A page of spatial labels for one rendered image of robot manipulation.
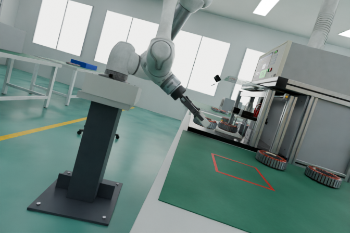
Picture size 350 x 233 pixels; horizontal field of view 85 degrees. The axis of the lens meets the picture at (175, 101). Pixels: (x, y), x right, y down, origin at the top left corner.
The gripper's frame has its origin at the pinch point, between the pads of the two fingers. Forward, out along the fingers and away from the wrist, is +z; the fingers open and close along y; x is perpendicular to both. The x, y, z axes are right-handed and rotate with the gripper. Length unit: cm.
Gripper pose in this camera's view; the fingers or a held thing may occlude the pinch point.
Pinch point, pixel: (204, 120)
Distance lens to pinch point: 92.1
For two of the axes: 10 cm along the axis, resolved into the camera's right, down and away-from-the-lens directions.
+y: -1.1, 0.5, -9.9
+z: 6.8, 7.3, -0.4
